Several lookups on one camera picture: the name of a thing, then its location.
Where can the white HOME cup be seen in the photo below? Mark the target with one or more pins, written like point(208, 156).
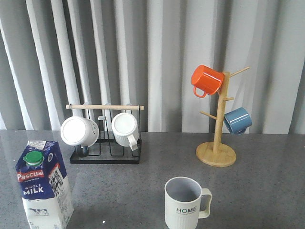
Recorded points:
point(185, 203)

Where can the blue white milk carton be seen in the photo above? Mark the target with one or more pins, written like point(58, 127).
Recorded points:
point(45, 189)

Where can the white ribbed mug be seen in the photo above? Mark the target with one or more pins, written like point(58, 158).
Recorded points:
point(125, 130)

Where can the orange mug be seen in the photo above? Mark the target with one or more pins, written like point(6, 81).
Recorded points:
point(206, 81)

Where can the wooden mug tree stand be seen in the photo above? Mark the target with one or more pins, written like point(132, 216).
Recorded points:
point(216, 153)

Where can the white smooth mug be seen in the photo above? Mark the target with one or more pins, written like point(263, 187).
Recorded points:
point(79, 131)

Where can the blue mug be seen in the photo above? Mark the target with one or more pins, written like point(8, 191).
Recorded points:
point(237, 121)

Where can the grey pleated curtain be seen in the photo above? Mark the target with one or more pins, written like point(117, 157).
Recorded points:
point(59, 52)

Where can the black wire mug rack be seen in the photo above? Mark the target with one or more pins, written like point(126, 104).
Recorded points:
point(106, 150)

